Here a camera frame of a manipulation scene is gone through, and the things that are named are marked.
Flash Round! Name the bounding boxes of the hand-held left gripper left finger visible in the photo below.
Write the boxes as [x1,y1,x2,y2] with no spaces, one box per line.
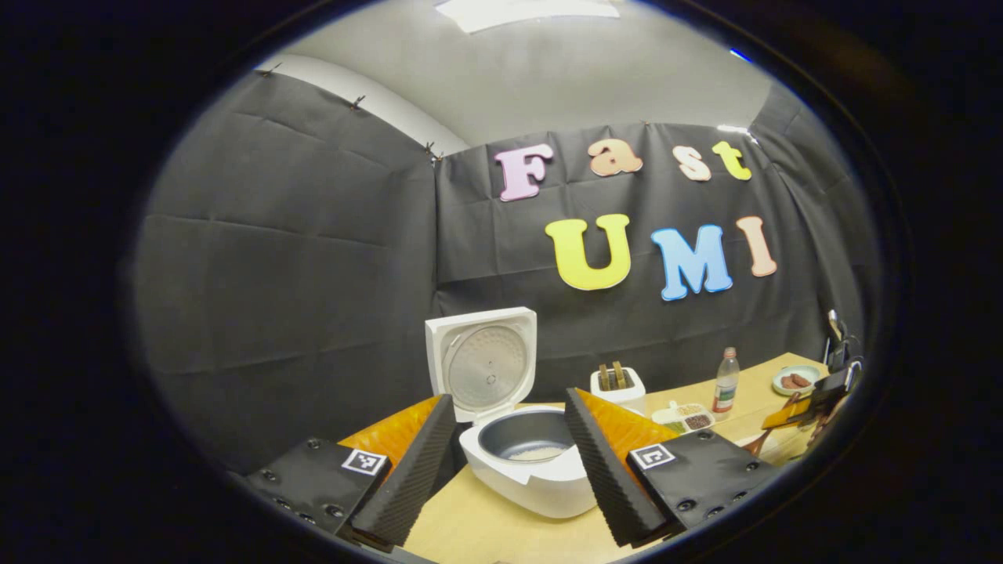
[243,394,457,549]

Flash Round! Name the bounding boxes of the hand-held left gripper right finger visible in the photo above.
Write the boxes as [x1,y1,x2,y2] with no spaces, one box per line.
[564,388,780,549]

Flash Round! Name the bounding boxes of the white rice cooker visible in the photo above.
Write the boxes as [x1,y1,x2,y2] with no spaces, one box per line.
[425,306,600,519]

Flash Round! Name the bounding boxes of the pale green plate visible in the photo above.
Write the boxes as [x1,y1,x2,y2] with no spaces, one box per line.
[773,365,821,397]

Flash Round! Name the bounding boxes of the clear bottle with red label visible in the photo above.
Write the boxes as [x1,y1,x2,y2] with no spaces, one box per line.
[712,347,740,414]

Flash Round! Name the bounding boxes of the white toaster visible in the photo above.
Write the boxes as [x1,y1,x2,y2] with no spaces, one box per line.
[589,362,647,416]

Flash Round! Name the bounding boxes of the white divided grain dish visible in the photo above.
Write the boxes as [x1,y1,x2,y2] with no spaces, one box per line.
[652,401,715,434]

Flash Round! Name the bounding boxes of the large ceiling light panel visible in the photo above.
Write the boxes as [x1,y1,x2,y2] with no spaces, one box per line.
[435,0,620,34]

